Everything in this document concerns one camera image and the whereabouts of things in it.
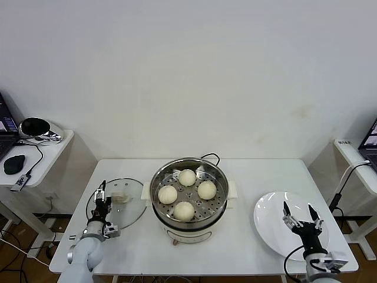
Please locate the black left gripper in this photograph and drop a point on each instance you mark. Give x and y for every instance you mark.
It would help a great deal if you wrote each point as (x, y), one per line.
(101, 210)

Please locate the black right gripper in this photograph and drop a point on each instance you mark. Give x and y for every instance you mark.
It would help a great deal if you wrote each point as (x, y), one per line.
(309, 236)

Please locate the white steamed baozi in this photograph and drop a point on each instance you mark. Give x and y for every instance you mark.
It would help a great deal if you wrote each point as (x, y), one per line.
(187, 177)
(184, 210)
(206, 190)
(167, 195)

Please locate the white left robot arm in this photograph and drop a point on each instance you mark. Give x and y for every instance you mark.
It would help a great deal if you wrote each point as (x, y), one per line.
(88, 256)

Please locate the perforated steel steamer basket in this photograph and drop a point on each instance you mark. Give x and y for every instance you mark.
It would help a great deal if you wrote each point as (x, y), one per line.
(188, 196)

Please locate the white round plate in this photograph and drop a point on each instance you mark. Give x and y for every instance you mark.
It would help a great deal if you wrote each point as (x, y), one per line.
(268, 212)

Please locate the white work table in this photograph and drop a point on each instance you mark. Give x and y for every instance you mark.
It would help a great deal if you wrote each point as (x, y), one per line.
(132, 253)

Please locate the white side table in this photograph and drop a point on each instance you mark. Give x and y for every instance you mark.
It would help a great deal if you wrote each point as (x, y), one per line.
(53, 156)
(347, 151)

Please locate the grey usb adapter dongle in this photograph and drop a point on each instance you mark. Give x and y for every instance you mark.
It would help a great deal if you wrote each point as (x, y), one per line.
(20, 182)

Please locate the small printed label sticker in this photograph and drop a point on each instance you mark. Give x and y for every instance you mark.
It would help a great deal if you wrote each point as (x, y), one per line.
(344, 142)

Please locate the white electric cooker base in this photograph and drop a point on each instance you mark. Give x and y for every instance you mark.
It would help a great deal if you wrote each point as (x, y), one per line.
(188, 234)

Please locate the black open laptop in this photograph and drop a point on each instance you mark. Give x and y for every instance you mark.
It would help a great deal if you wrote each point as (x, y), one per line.
(371, 153)
(6, 141)

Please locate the black computer mouse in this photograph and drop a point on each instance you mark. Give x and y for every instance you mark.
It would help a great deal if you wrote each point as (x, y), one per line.
(13, 165)

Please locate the shiny black helmet object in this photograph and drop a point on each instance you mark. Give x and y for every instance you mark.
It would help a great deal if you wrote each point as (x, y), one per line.
(32, 126)

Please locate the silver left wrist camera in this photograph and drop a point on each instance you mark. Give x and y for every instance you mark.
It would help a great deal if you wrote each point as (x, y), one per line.
(112, 231)

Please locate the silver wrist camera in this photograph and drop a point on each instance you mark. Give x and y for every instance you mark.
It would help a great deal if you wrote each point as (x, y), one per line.
(332, 261)
(112, 231)

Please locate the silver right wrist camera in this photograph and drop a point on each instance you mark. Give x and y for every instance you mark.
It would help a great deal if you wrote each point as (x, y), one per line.
(332, 261)

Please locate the white wall socket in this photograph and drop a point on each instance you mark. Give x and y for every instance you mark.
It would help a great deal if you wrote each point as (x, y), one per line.
(50, 196)

